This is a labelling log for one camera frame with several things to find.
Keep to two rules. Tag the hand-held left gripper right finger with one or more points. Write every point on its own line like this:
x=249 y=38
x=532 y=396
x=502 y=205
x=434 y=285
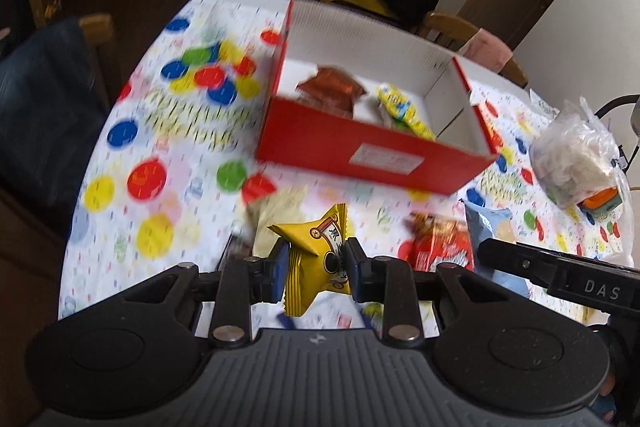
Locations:
x=352 y=269

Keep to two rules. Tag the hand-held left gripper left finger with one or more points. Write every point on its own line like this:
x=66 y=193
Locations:
x=280 y=272

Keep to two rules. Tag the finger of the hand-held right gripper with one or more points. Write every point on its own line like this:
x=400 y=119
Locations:
x=520 y=262

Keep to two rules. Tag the blue snack packet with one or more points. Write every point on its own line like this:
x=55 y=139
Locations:
x=487 y=227

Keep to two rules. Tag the cream snack packet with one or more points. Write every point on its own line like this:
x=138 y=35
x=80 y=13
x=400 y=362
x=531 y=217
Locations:
x=272 y=219

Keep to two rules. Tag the red snack packet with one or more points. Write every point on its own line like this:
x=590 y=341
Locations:
x=440 y=247

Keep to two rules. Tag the red cardboard box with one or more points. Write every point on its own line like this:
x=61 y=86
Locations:
x=310 y=137

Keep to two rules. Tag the yellow green snack packet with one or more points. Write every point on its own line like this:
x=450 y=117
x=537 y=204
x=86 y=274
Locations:
x=400 y=107

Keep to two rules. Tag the copper foil snack packet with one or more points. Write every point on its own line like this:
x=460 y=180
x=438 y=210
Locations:
x=330 y=89

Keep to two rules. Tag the clear plastic bag of snacks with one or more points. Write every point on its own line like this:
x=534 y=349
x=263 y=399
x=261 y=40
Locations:
x=570 y=157

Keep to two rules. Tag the orange toy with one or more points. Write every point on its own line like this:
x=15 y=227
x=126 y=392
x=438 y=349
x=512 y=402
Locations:
x=600 y=199

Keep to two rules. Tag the balloon print tablecloth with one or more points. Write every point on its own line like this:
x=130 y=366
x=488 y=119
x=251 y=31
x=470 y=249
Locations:
x=165 y=147

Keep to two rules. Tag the pink cloth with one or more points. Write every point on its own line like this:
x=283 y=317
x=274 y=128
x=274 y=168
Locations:
x=487 y=49

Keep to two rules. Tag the wooden chair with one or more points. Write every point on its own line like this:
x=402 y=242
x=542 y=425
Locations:
x=445 y=29
x=100 y=27

